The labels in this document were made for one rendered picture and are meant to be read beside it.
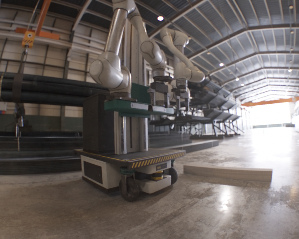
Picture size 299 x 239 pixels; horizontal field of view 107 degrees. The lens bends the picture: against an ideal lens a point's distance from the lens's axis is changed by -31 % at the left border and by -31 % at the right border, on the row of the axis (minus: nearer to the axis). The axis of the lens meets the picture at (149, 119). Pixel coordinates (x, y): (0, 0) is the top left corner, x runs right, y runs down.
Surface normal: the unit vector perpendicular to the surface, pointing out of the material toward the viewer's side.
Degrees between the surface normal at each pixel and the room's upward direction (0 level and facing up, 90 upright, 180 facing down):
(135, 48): 90
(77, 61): 90
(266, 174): 90
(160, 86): 90
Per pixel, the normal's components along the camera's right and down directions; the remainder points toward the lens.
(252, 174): -0.72, -0.04
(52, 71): 0.69, -0.07
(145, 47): -0.26, 0.07
